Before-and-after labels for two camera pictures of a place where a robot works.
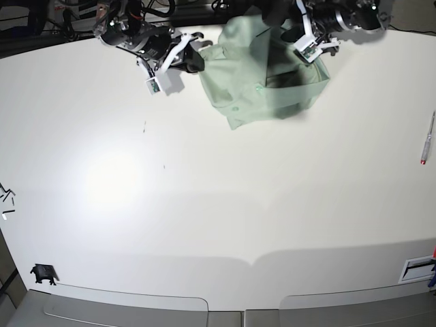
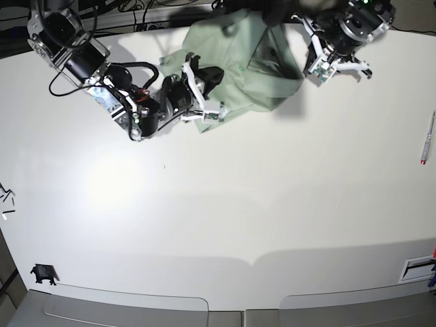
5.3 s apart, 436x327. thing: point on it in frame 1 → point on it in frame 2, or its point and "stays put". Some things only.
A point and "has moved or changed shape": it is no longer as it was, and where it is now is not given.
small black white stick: (3, 214) stays put
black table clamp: (44, 272) stays put
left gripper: (163, 45) → (181, 94)
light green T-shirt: (252, 75) has moved or changed shape
